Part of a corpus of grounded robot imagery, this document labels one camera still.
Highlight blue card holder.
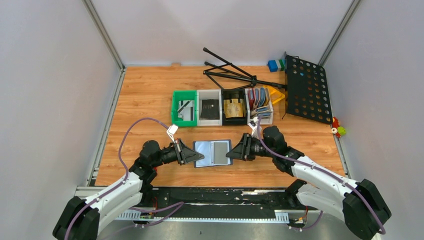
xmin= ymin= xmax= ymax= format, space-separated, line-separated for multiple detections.
xmin=193 ymin=139 xmax=233 ymax=168

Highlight grey card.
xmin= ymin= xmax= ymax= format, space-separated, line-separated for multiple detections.
xmin=213 ymin=141 xmax=231 ymax=166

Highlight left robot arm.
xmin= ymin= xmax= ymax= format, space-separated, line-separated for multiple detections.
xmin=52 ymin=138 xmax=204 ymax=240

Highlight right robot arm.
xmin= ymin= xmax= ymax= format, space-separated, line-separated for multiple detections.
xmin=226 ymin=125 xmax=392 ymax=240

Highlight gold cards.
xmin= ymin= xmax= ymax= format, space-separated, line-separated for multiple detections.
xmin=223 ymin=98 xmax=245 ymax=119

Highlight white bin with card holders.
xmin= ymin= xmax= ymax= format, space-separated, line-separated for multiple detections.
xmin=244 ymin=87 xmax=274 ymax=125

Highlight silver cards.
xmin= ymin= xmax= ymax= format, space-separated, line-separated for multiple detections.
xmin=177 ymin=100 xmax=195 ymax=121

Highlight black cards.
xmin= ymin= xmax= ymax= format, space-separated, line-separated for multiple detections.
xmin=200 ymin=99 xmax=220 ymax=120

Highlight white bin with black cards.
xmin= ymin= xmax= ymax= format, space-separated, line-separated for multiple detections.
xmin=196 ymin=89 xmax=223 ymax=127

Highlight yellow triangle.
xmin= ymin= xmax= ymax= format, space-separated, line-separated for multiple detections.
xmin=264 ymin=85 xmax=286 ymax=105

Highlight green bin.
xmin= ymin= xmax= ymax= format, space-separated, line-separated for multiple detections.
xmin=171 ymin=90 xmax=198 ymax=127

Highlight black music stand tripod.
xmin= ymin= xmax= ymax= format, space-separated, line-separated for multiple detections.
xmin=202 ymin=47 xmax=288 ymax=90

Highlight black perforated stand plate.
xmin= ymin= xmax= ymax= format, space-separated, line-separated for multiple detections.
xmin=284 ymin=54 xmax=333 ymax=125

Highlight blue green white blocks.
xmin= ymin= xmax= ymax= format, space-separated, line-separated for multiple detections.
xmin=267 ymin=59 xmax=286 ymax=73

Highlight colourful small toy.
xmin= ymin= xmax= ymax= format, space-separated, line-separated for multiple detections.
xmin=331 ymin=117 xmax=347 ymax=139

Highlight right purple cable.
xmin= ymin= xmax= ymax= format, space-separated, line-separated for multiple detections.
xmin=256 ymin=115 xmax=387 ymax=235

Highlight purple cable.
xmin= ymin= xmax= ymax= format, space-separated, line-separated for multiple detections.
xmin=256 ymin=115 xmax=387 ymax=235
xmin=63 ymin=117 xmax=185 ymax=240

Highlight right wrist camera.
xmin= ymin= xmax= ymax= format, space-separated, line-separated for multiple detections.
xmin=247 ymin=117 xmax=259 ymax=136

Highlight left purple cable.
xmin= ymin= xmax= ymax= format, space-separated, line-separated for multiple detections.
xmin=63 ymin=117 xmax=185 ymax=240

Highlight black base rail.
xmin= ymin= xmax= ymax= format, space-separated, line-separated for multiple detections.
xmin=136 ymin=186 xmax=318 ymax=220

